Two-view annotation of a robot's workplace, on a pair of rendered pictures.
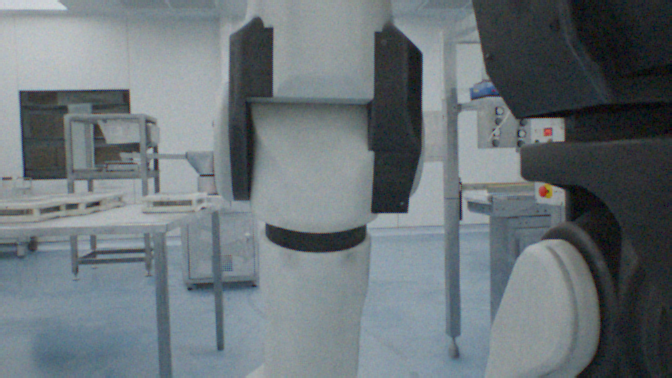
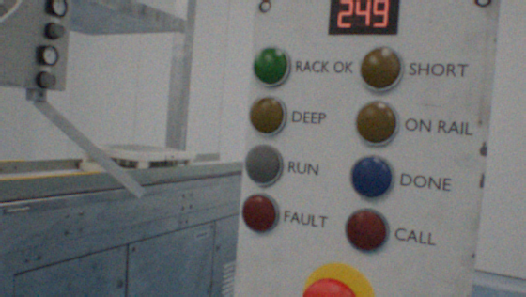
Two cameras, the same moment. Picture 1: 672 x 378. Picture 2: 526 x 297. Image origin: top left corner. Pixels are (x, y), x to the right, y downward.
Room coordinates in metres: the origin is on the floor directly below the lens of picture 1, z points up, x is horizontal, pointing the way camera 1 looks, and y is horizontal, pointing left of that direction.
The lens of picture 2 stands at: (1.77, -0.42, 1.03)
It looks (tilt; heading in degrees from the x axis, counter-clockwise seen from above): 3 degrees down; 308
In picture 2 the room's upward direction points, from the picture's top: 4 degrees clockwise
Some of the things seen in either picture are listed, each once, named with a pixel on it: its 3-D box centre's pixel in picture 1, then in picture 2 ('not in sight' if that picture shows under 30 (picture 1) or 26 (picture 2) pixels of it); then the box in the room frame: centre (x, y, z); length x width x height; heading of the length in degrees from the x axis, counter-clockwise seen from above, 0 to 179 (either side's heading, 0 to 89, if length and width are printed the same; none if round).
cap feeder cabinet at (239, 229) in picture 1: (222, 238); not in sight; (4.91, 0.99, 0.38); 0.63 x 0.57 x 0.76; 96
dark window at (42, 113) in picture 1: (77, 134); not in sight; (7.23, 3.22, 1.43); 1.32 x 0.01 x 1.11; 96
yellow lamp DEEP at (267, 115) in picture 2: not in sight; (266, 115); (1.97, -0.69, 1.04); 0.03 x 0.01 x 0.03; 12
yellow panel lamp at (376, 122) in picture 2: not in sight; (376, 122); (1.90, -0.71, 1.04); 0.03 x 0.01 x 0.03; 12
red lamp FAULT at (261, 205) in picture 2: not in sight; (258, 213); (1.97, -0.69, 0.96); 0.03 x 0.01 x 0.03; 12
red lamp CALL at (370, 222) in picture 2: not in sight; (365, 230); (1.90, -0.71, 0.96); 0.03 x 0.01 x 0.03; 12
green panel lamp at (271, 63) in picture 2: not in sight; (270, 66); (1.97, -0.69, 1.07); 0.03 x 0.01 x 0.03; 12
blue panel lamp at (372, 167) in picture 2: not in sight; (371, 177); (1.90, -0.71, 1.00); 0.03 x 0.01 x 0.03; 12
